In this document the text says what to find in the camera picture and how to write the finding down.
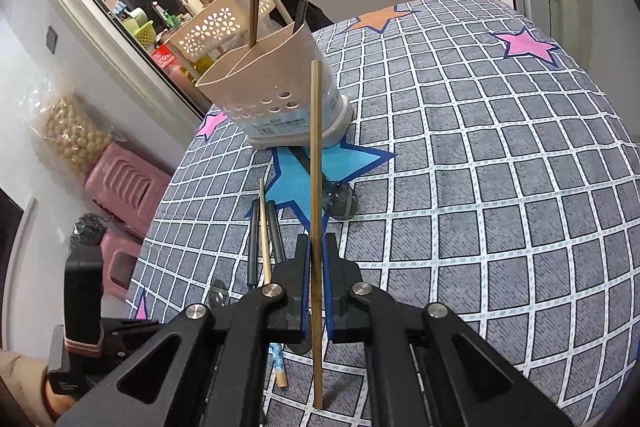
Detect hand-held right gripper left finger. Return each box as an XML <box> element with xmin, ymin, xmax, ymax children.
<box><xmin>54</xmin><ymin>234</ymin><xmax>313</xmax><ymax>427</ymax></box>

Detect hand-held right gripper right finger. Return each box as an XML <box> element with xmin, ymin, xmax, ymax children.
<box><xmin>322</xmin><ymin>233</ymin><xmax>575</xmax><ymax>427</ymax></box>

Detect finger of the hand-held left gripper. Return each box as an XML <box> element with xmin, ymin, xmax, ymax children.
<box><xmin>101</xmin><ymin>317</ymin><xmax>173</xmax><ymax>358</ymax></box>

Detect beige perforated utensil holder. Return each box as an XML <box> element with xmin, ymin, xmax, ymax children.
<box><xmin>195</xmin><ymin>19</ymin><xmax>353</xmax><ymax>151</ymax></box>

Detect person's left forearm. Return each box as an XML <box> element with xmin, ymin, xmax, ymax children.
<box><xmin>0</xmin><ymin>347</ymin><xmax>77</xmax><ymax>427</ymax></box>

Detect pink plastic stool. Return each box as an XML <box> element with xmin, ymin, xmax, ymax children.
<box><xmin>84</xmin><ymin>142</ymin><xmax>174</xmax><ymax>239</ymax></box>
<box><xmin>99</xmin><ymin>234</ymin><xmax>144</xmax><ymax>304</ymax></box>

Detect black plastic bag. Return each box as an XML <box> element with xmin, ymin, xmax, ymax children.
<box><xmin>69</xmin><ymin>213</ymin><xmax>109</xmax><ymax>249</ymax></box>

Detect blue patterned chopstick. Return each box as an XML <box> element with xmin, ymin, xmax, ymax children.
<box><xmin>269</xmin><ymin>341</ymin><xmax>289</xmax><ymax>389</ymax></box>

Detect bag of beige balls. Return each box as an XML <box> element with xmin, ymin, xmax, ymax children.
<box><xmin>32</xmin><ymin>93</ymin><xmax>114</xmax><ymax>181</ymax></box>

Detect red label sign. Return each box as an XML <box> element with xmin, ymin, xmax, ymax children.
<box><xmin>149</xmin><ymin>46</ymin><xmax>179</xmax><ymax>68</ymax></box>

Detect white perforated basket trolley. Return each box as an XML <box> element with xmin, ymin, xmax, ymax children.
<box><xmin>164</xmin><ymin>0</ymin><xmax>277</xmax><ymax>64</ymax></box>

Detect green plastic basket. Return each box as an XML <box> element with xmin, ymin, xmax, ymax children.
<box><xmin>122</xmin><ymin>8</ymin><xmax>156</xmax><ymax>46</ymax></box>

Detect black cloth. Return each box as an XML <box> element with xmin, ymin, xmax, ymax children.
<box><xmin>264</xmin><ymin>0</ymin><xmax>334</xmax><ymax>32</ymax></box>

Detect green bottle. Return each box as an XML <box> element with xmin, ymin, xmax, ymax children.
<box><xmin>152</xmin><ymin>2</ymin><xmax>182</xmax><ymax>28</ymax></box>

